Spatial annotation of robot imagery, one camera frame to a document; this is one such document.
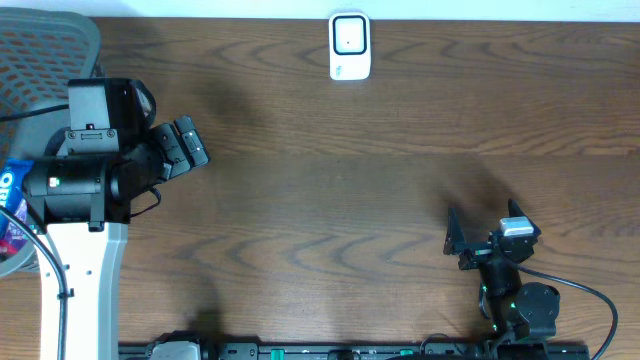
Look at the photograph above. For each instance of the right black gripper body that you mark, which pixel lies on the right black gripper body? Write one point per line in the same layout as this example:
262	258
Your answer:
476	254

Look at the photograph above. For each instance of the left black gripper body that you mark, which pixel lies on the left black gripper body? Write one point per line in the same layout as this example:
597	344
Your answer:
176	150

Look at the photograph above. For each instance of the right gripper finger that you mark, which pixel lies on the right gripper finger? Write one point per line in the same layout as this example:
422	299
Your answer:
454	243
514	209

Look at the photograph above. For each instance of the blue Oreo cookie pack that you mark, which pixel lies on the blue Oreo cookie pack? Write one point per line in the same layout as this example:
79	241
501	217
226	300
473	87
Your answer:
12	176

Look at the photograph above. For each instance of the pink purple liners pack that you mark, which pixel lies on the pink purple liners pack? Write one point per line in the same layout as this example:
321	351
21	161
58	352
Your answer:
12	238

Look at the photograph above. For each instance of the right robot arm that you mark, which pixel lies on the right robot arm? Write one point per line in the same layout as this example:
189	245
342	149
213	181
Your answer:
523	314

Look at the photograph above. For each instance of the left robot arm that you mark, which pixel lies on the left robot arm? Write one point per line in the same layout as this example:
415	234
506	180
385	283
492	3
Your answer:
80	204

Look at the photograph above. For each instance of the white barcode scanner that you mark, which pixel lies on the white barcode scanner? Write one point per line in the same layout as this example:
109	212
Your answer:
349	37

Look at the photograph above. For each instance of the grey plastic mesh basket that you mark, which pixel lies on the grey plastic mesh basket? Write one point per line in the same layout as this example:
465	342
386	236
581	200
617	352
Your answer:
40	52

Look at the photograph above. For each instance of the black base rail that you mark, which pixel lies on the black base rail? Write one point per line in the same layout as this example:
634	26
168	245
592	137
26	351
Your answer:
438	349

